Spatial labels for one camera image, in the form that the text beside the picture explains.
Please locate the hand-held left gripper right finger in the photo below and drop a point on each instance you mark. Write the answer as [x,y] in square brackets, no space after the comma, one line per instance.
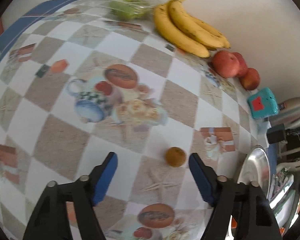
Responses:
[202,177]

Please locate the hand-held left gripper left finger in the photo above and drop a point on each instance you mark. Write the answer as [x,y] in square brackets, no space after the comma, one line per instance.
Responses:
[105,177]

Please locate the brown longan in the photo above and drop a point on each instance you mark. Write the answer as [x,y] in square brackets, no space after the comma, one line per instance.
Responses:
[175,156]

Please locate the silver metal plate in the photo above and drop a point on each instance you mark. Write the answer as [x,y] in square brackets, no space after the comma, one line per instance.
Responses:
[255,162]

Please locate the silver foil packet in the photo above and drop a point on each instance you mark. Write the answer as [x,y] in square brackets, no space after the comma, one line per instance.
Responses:
[282,187]

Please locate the black power adapter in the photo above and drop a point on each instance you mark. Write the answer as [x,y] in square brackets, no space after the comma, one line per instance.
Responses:
[276,135]

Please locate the teal box with red label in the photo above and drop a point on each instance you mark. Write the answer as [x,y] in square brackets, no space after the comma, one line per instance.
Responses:
[263,105]

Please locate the red apple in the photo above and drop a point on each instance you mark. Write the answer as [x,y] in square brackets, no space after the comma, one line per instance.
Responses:
[243,61]
[226,63]
[250,78]

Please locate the silver thermos flask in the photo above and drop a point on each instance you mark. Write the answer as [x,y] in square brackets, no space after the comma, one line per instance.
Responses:
[292,107]

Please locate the yellow banana bunch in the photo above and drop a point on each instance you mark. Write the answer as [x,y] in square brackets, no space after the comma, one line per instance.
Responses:
[180,35]

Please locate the clear plastic clamshell box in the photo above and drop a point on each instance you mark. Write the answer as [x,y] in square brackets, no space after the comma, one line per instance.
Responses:
[97,0]

